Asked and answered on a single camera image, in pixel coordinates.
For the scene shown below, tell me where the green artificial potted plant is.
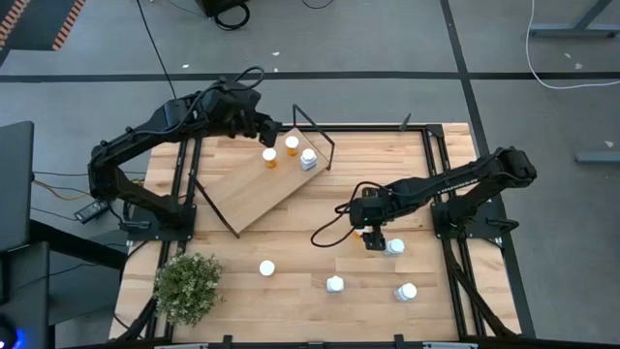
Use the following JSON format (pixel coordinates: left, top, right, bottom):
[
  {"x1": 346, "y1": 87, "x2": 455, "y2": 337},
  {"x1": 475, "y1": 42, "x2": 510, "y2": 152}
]
[{"x1": 153, "y1": 251, "x2": 225, "y2": 327}]

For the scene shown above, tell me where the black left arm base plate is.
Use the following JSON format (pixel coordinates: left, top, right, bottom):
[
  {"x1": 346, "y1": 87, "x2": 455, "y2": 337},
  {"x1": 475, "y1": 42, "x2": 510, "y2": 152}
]
[{"x1": 119, "y1": 203, "x2": 198, "y2": 242}]

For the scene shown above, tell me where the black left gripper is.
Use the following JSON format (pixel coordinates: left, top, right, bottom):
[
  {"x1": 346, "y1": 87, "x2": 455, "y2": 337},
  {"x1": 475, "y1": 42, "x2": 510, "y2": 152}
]
[{"x1": 235, "y1": 104, "x2": 284, "y2": 149}]

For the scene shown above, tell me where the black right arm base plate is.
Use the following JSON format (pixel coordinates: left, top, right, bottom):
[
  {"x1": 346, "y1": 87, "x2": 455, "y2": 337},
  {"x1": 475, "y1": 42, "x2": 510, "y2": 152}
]
[{"x1": 430, "y1": 201, "x2": 519, "y2": 239}]

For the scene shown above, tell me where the dark mat with orange stripes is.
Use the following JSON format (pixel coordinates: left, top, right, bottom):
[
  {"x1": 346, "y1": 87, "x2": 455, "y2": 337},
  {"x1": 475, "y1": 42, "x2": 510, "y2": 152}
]
[{"x1": 0, "y1": 0, "x2": 88, "y2": 67}]

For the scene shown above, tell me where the long black floor cable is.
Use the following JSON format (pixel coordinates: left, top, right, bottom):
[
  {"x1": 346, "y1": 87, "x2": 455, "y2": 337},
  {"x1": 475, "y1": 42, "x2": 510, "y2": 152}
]
[{"x1": 136, "y1": 0, "x2": 178, "y2": 101}]

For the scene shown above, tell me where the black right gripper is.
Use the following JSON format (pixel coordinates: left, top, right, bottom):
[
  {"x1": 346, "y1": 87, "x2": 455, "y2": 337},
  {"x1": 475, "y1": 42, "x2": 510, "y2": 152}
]
[{"x1": 349, "y1": 188, "x2": 389, "y2": 252}]

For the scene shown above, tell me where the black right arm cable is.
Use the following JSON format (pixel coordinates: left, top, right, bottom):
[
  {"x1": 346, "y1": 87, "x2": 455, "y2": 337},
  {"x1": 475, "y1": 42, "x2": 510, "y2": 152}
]
[{"x1": 310, "y1": 181, "x2": 369, "y2": 248}]

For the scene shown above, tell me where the grey metal stand frame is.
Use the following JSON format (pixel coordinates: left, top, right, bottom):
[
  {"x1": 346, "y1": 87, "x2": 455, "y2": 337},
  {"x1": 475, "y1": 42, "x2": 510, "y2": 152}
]
[{"x1": 528, "y1": 0, "x2": 620, "y2": 40}]

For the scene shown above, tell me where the coiled black cable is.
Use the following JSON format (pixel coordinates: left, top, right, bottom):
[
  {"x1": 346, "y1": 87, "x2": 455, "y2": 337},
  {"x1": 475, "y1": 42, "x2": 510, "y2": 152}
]
[{"x1": 212, "y1": 2, "x2": 252, "y2": 31}]

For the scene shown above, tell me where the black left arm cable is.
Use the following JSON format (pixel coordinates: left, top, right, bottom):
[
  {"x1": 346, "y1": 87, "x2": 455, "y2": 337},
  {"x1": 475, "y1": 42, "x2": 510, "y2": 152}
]
[{"x1": 232, "y1": 66, "x2": 266, "y2": 93}]

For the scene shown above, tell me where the grey metal bar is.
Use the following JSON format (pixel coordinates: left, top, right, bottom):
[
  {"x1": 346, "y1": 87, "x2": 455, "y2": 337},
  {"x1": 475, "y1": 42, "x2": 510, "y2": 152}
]
[{"x1": 574, "y1": 150, "x2": 620, "y2": 165}]

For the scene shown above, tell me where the white floor cable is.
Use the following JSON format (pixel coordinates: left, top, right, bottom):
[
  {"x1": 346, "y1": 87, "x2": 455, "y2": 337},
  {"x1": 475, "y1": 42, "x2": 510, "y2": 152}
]
[{"x1": 525, "y1": 0, "x2": 620, "y2": 91}]

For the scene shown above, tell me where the dark cabinet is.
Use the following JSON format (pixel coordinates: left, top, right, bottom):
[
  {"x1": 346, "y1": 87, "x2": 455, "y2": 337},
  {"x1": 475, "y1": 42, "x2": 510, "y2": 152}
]
[{"x1": 0, "y1": 241, "x2": 52, "y2": 349}]

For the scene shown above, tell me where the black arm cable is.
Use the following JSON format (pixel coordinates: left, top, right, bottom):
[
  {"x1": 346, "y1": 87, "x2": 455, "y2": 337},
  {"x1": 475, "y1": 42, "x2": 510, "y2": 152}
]
[
  {"x1": 310, "y1": 181, "x2": 369, "y2": 248},
  {"x1": 232, "y1": 66, "x2": 266, "y2": 93}
]

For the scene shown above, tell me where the wooden shelf with black frame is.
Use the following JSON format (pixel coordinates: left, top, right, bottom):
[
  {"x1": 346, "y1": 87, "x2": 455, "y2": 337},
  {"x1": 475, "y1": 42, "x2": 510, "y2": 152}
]
[{"x1": 193, "y1": 104, "x2": 336, "y2": 239}]

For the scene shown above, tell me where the black power adapter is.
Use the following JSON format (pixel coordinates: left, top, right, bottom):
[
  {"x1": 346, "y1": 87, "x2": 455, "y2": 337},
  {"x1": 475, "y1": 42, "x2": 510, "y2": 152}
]
[{"x1": 73, "y1": 198, "x2": 111, "y2": 225}]

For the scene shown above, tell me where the black metal table frame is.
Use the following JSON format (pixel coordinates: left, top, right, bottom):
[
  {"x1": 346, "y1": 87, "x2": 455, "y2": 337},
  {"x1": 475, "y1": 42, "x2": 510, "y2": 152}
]
[{"x1": 115, "y1": 109, "x2": 522, "y2": 349}]

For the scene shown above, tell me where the dark flat panel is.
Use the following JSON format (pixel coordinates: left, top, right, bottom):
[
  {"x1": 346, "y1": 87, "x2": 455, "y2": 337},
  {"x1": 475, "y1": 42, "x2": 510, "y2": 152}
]
[{"x1": 0, "y1": 120, "x2": 35, "y2": 252}]

